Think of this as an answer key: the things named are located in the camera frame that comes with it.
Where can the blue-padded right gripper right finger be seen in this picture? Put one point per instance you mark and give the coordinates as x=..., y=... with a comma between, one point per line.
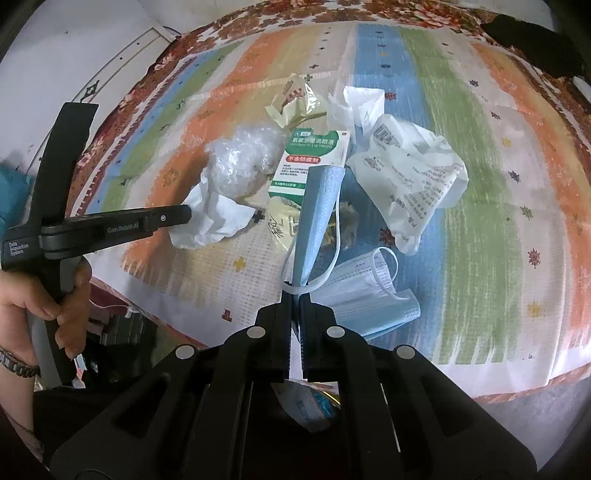
x=317, y=356

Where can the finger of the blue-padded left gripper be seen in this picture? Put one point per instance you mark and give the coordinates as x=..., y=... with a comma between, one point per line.
x=115, y=226
x=65, y=145

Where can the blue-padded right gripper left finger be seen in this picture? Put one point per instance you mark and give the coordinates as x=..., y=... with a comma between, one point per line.
x=272, y=351

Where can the white tissue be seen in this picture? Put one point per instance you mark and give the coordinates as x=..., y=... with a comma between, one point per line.
x=213, y=216

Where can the yellow wrapper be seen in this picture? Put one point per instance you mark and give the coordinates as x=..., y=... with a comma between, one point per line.
x=283, y=219

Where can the clear plastic bag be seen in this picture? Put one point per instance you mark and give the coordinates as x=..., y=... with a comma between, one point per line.
x=238, y=166

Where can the blue surgical face mask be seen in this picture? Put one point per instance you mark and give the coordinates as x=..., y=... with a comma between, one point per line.
x=321, y=200

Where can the green white medicine box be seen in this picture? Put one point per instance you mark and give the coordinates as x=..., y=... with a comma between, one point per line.
x=304, y=150

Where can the white printed plastic bag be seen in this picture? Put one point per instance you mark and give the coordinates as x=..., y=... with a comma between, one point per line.
x=409, y=172

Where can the large printed mask package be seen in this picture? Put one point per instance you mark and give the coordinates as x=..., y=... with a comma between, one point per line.
x=308, y=405

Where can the person's left hand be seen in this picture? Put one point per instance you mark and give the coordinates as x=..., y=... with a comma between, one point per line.
x=22, y=294

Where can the teal plastic bag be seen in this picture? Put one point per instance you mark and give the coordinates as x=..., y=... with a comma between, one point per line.
x=15, y=188

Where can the metal wrist watch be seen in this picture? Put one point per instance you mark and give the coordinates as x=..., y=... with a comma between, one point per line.
x=17, y=366

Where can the striped colourful bed mat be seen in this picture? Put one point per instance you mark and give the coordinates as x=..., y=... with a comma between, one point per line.
x=473, y=187

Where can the floral bed mattress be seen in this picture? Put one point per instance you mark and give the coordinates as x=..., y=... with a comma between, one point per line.
x=323, y=18

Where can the black cloth on bed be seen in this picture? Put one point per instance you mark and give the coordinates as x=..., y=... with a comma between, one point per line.
x=552, y=52

